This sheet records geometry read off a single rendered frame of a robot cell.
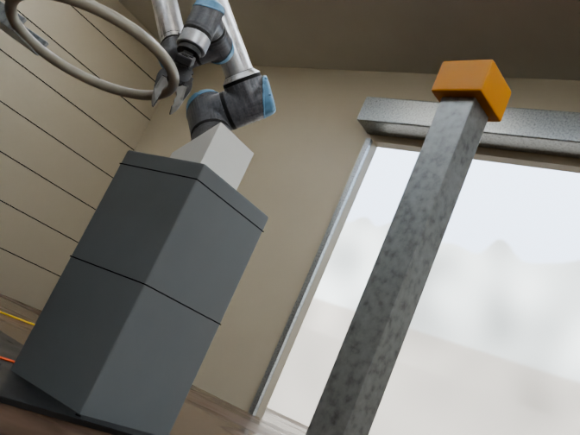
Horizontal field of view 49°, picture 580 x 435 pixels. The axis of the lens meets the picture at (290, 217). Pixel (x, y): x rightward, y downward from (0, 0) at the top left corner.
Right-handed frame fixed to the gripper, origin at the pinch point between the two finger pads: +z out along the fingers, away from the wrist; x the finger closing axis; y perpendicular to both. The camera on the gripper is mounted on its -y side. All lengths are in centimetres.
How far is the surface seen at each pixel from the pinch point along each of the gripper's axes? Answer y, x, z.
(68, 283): 52, 7, 51
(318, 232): 461, -168, -122
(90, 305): 41, -3, 56
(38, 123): 632, 169, -156
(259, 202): 531, -107, -147
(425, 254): -59, -62, 28
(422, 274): -58, -63, 32
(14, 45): 580, 221, -217
